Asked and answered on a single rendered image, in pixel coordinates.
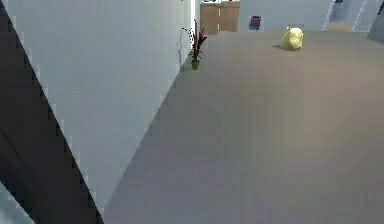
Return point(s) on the red house plant green pot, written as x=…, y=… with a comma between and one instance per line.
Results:
x=195, y=50

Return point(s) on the brown wooden cupboard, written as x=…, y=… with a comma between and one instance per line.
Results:
x=219, y=18

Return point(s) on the yellow bag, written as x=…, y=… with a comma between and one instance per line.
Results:
x=292, y=39

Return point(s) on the dark brown room door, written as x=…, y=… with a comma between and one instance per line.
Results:
x=30, y=140

